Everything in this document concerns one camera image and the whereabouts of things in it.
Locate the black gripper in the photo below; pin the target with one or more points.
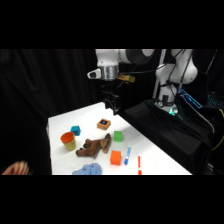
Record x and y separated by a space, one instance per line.
110 96

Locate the blue cube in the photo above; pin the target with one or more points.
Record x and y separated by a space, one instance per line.
75 130

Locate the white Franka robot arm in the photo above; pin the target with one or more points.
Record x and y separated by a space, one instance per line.
107 58

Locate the wooden block with dark hole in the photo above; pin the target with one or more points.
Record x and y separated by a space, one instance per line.
104 124

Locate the green cube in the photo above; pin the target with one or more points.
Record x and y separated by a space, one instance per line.
118 136

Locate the orange cube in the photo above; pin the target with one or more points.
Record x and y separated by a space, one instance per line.
115 158

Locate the person's bare hand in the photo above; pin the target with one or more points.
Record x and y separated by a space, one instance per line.
16 168

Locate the brown plush toy animal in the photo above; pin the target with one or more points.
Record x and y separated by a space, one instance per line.
95 146

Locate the blue and white marker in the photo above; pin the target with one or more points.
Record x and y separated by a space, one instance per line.
127 155

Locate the orange and yellow cup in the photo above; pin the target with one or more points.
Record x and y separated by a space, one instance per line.
68 141

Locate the small green light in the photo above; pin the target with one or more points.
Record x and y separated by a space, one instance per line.
173 111

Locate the black cloth covered stand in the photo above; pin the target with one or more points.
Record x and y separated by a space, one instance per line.
166 136

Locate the red and white marker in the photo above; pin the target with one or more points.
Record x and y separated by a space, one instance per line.
139 166

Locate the light blue plush cloth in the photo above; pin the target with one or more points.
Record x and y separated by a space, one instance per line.
88 170

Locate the black curtain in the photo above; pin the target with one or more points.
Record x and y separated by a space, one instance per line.
33 86

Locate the teal lit keyboard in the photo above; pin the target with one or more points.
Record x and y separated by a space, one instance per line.
216 100

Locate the yellowish wrist camera box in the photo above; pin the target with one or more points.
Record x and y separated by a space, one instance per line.
127 78

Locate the blue lit frame device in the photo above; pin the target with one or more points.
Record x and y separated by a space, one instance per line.
191 98

